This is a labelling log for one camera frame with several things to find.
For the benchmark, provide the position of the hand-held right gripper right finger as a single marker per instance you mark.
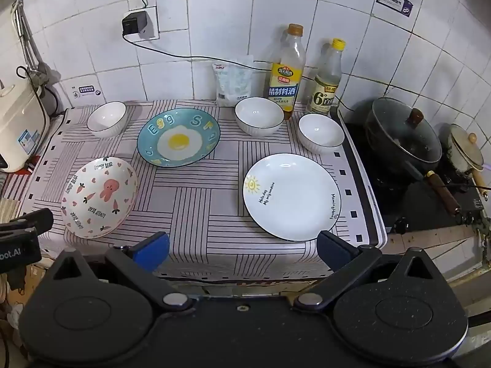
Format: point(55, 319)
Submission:
point(333, 253)

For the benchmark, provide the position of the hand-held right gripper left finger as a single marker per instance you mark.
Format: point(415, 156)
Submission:
point(155, 251)

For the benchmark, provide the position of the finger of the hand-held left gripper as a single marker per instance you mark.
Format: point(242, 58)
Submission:
point(32, 219)

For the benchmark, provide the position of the white ribbed bowl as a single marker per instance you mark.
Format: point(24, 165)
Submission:
point(259, 115)
point(321, 134)
point(106, 119)

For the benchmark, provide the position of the white plate with sun print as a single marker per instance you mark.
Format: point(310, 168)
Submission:
point(291, 197)

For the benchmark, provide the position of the pink rabbit print plate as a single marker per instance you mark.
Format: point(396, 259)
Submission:
point(99, 195)

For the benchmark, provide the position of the striped table cloth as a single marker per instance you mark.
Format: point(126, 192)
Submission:
point(203, 199)

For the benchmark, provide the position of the white rice cooker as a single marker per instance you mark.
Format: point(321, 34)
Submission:
point(19, 122)

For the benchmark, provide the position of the black gas stove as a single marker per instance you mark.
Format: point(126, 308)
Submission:
point(418, 203)

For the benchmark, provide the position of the blue fried egg plate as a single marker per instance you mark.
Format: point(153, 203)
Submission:
point(178, 137)

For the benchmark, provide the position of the black pot with glass lid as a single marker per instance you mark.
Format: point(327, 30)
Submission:
point(402, 134)

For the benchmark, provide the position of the small cream pot with lid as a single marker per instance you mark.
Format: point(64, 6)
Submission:
point(466, 149)

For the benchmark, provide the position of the clear vinegar bottle yellow cap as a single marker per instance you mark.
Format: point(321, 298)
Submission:
point(326, 84)

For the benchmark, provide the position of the white salt bag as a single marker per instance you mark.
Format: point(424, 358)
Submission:
point(232, 82)

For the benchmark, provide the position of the yellow label cooking wine bottle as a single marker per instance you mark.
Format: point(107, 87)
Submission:
point(285, 73)

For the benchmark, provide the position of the black power adapter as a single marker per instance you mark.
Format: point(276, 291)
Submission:
point(134, 24)

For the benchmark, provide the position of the small white wall sticker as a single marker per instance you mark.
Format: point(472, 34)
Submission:
point(85, 91)

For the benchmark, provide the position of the white wall socket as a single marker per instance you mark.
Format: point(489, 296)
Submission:
point(153, 23)

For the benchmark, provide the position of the purple and white wall sticker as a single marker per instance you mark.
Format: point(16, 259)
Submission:
point(395, 3)

